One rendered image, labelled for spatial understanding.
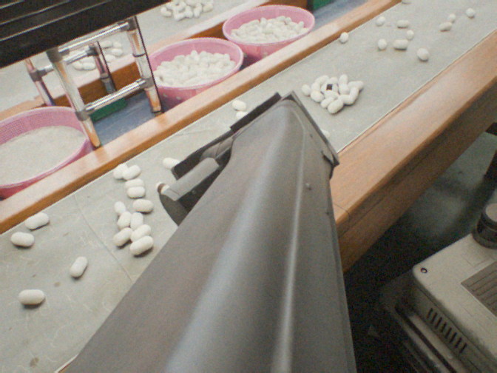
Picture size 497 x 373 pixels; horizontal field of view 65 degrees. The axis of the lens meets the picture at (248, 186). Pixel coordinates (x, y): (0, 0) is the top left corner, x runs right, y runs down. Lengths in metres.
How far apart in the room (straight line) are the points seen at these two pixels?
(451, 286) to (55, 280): 0.75
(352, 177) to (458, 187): 1.21
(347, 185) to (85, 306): 0.44
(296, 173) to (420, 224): 1.52
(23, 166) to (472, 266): 0.98
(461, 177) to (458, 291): 1.03
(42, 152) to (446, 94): 0.86
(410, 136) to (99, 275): 0.59
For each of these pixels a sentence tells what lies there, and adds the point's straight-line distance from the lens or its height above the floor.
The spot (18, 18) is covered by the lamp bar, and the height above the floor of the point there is 1.08.
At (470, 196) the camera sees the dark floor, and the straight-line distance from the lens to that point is 1.84.
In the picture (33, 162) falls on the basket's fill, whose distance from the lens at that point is 0.94.
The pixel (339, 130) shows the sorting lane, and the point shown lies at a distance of 0.82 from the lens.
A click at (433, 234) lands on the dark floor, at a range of 1.65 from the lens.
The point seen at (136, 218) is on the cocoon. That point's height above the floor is 0.76.
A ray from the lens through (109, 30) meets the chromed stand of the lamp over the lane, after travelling 0.80.
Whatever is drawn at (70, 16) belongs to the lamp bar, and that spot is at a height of 1.07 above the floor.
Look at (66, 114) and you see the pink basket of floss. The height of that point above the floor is 0.76.
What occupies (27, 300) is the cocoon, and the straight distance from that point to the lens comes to 0.66.
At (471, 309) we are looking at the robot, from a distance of 0.93.
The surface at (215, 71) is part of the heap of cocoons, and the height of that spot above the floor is 0.74.
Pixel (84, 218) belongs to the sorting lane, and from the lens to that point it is 0.75.
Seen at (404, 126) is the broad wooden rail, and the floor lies 0.76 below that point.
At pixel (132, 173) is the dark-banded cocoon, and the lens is 0.77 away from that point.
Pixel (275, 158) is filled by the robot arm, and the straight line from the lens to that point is 0.15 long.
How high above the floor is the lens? 1.23
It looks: 44 degrees down
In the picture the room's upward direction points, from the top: 8 degrees counter-clockwise
